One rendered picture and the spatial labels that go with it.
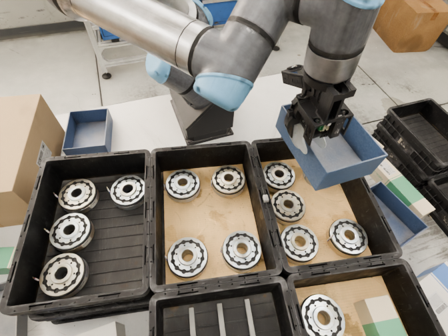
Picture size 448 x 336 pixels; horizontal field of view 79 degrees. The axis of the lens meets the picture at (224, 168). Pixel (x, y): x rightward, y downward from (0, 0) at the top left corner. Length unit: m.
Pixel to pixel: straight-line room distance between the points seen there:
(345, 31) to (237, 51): 0.13
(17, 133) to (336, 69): 0.93
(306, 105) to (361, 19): 0.16
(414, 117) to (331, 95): 1.51
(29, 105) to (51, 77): 1.79
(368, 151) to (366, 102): 2.05
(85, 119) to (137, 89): 1.31
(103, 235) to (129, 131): 0.52
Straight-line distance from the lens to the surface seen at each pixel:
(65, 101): 2.62
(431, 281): 1.00
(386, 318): 0.78
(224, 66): 0.38
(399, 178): 1.17
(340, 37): 0.40
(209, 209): 0.82
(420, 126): 1.90
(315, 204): 0.89
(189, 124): 1.04
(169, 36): 0.43
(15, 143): 1.05
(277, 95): 1.38
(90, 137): 1.24
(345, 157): 0.70
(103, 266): 0.81
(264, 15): 0.40
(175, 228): 0.80
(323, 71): 0.43
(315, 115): 0.48
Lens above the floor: 1.57
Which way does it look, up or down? 55 degrees down
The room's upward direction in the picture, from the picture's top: 4 degrees clockwise
